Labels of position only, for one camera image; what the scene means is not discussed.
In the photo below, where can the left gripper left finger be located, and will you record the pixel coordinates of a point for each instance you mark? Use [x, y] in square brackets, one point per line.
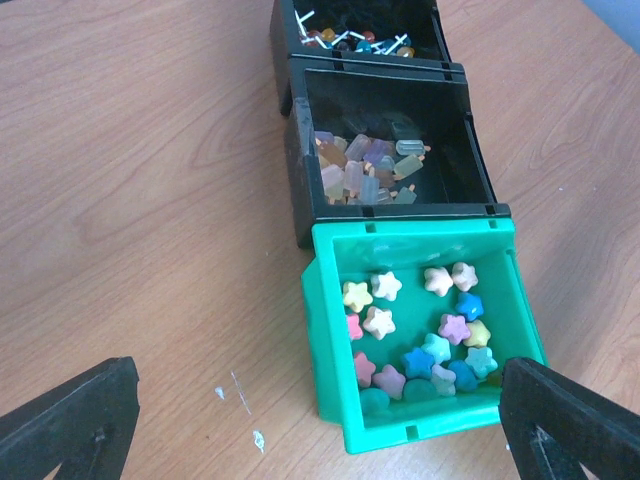
[81, 429]

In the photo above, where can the green plastic candy bin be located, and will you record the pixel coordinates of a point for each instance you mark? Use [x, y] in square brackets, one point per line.
[355, 251]

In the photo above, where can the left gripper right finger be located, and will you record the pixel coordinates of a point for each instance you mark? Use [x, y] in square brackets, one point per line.
[558, 429]

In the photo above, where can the black bin with lollipops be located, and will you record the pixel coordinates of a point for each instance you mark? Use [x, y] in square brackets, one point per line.
[404, 33]

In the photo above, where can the black bin with popsicle candies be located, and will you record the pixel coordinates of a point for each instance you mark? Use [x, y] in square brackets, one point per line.
[376, 142]

